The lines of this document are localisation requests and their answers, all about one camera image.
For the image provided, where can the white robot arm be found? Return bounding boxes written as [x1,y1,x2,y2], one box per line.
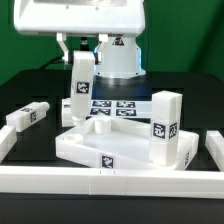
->
[14,0,145,79]

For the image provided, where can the black cable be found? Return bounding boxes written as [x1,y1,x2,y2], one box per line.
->
[39,36,89,70]

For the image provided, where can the fiducial marker sheet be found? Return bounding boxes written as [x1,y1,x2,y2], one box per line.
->
[90,100,137,117]

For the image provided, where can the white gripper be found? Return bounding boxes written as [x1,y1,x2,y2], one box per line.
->
[14,0,145,64]

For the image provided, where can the white desk top tray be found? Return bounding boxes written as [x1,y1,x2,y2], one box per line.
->
[55,116,199,170]

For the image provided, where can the white U-shaped fence frame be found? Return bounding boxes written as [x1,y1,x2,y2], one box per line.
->
[0,126,224,199]

